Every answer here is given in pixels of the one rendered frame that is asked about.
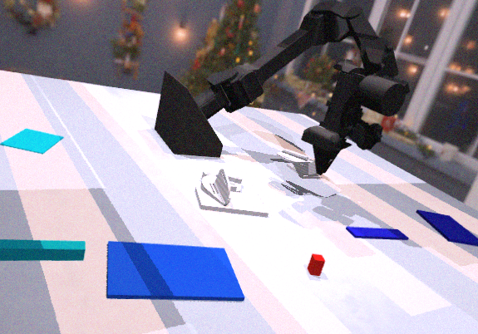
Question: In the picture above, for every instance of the red block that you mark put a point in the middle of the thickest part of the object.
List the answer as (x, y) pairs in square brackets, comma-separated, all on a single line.
[(316, 264)]

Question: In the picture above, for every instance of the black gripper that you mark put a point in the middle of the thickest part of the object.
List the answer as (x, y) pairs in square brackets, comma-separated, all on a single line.
[(326, 140)]

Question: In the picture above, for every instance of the blue flat bar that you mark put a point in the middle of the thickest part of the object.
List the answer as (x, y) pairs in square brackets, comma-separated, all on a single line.
[(376, 233)]

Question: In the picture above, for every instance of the cyan flat square plate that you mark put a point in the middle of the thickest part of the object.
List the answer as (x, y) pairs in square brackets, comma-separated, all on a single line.
[(33, 141)]

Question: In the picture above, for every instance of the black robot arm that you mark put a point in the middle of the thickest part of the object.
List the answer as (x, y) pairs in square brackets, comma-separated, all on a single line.
[(374, 88)]

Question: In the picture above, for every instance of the blue flat plate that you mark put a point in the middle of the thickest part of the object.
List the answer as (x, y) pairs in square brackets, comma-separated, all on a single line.
[(168, 271), (449, 228)]

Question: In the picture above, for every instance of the teal rectangular bar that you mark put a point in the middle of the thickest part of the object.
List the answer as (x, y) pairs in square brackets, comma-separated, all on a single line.
[(27, 250)]

